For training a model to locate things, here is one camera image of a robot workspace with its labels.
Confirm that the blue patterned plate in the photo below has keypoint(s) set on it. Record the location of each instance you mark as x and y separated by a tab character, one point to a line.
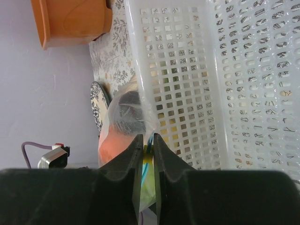
99	103

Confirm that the green fruit toy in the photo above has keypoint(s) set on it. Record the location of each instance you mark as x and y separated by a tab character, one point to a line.
148	194

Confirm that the clear zip top bag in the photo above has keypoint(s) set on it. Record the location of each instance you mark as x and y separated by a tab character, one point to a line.
149	117

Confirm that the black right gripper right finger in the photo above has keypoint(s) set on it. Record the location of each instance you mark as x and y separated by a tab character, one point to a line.
186	196

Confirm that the orange fruit toy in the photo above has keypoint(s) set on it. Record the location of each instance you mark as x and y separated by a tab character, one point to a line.
111	144

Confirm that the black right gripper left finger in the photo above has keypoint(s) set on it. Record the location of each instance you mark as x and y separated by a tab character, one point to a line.
109	195

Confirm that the white plastic basket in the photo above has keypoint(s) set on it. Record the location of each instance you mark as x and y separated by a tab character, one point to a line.
223	78

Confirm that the dark brown mangosteen toy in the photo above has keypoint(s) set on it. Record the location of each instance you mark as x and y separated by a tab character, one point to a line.
128	117

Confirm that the orange plastic bin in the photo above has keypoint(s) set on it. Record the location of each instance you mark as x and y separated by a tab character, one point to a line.
63	23

